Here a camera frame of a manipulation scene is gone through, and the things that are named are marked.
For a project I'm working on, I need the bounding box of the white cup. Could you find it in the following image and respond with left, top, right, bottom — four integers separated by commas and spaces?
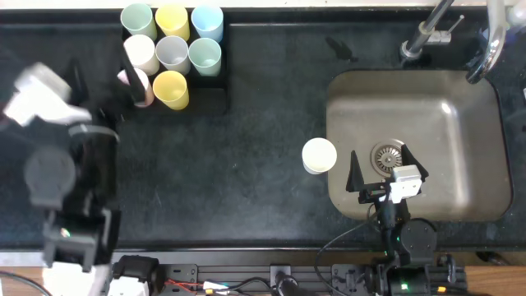
122, 34, 160, 76
301, 136, 339, 176

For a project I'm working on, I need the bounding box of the steel sink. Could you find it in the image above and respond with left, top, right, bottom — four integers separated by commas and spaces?
326, 69, 514, 223

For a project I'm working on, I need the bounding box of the black tray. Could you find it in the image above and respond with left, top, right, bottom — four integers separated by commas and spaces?
118, 7, 230, 116

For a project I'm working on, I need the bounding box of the green cup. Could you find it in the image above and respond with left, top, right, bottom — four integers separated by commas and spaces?
120, 2, 158, 41
187, 37, 223, 77

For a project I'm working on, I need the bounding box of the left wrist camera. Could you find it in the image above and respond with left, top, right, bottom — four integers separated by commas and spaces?
2, 61, 93, 127

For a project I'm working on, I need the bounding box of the mounting rail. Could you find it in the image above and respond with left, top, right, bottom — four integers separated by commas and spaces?
110, 262, 469, 296

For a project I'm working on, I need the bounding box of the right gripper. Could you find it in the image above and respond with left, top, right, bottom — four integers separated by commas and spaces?
345, 143, 430, 206

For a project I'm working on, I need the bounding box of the blue cup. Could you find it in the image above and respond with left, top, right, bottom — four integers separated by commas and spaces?
191, 4, 225, 44

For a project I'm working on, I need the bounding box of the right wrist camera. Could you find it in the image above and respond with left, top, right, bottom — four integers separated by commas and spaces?
387, 164, 424, 206

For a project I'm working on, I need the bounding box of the yellow cup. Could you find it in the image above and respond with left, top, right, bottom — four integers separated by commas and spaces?
155, 4, 191, 42
152, 70, 191, 111

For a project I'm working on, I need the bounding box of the grey cup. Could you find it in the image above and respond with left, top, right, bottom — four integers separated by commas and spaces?
155, 35, 191, 76

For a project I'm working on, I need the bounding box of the steel tap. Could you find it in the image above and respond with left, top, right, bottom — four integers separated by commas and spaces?
399, 0, 510, 86

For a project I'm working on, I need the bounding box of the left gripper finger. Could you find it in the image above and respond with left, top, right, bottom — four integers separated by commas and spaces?
63, 57, 89, 104
121, 52, 146, 104

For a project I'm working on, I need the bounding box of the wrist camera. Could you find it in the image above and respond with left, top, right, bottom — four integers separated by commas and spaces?
2, 61, 93, 127
387, 164, 424, 206

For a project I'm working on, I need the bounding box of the pink cup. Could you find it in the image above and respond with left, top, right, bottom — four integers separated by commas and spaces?
117, 67, 155, 109

